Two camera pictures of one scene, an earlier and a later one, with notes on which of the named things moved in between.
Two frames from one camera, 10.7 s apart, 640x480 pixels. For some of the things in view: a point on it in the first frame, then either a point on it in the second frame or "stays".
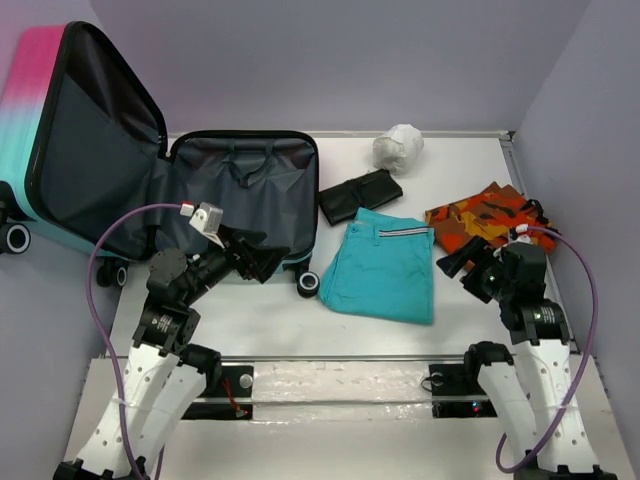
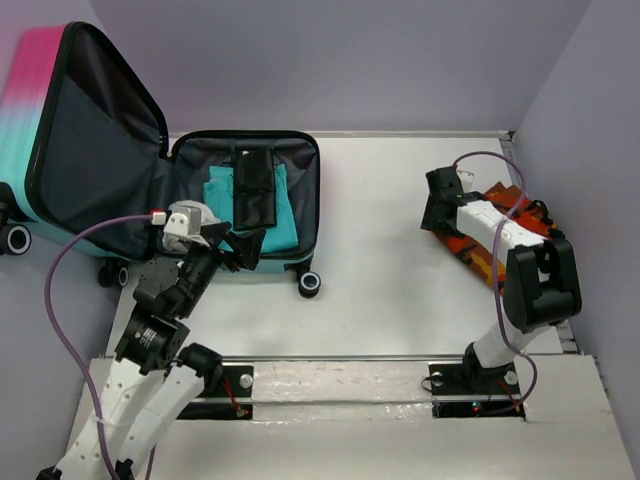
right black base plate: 455,395 stays
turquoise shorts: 383,268 -> 219,195
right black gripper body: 488,271 -> 432,220
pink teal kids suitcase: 79,139 stays
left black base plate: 236,381 stays
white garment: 399,150 -> 183,243
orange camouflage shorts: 490,215 stays
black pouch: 341,202 -> 254,195
